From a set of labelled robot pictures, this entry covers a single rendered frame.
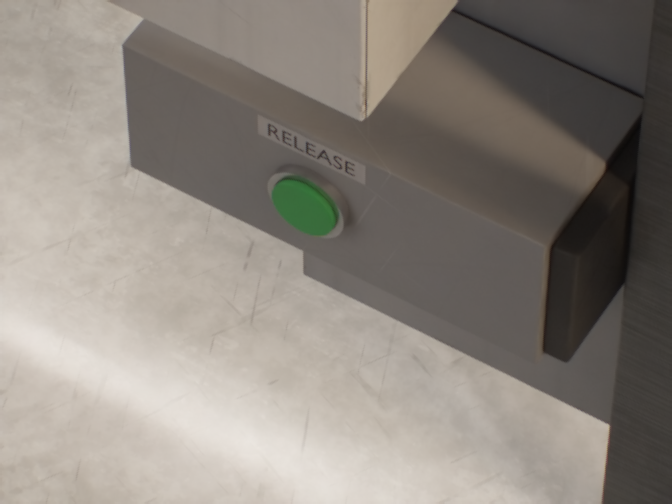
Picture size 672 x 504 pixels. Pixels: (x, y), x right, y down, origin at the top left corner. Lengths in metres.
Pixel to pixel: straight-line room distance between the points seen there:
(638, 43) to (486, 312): 0.13
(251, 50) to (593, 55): 0.23
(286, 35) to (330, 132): 0.20
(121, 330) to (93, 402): 0.07
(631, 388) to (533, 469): 1.24
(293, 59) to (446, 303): 0.25
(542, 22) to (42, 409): 1.39
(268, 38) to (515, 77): 0.23
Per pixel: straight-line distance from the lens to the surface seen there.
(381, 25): 1.25
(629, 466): 1.60
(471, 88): 1.47
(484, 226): 1.44
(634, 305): 1.51
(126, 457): 2.80
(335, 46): 1.25
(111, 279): 2.89
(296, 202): 1.48
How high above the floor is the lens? 2.32
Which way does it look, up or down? 53 degrees down
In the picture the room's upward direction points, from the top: straight up
